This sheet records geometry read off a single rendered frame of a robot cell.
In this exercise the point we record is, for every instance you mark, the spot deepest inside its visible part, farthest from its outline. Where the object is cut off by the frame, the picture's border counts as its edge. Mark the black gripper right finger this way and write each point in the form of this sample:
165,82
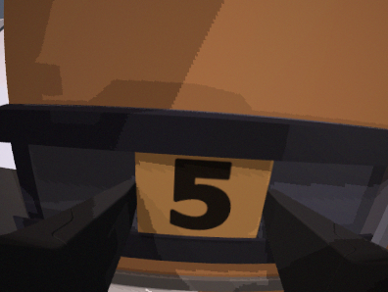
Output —
314,254

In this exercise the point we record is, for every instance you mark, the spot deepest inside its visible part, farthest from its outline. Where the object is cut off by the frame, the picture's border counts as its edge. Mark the orange tile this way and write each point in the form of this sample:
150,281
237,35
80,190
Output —
200,196

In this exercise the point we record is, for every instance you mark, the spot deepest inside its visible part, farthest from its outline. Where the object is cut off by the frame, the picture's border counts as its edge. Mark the orange rectangular board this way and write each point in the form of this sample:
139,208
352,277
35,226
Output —
302,83

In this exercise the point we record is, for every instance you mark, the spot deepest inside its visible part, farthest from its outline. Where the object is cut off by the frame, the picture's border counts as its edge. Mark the white paper label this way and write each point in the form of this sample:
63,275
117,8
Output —
128,288

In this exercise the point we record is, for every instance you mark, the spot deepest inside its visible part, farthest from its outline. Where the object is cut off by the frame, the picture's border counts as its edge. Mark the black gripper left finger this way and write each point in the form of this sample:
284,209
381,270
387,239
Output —
74,251

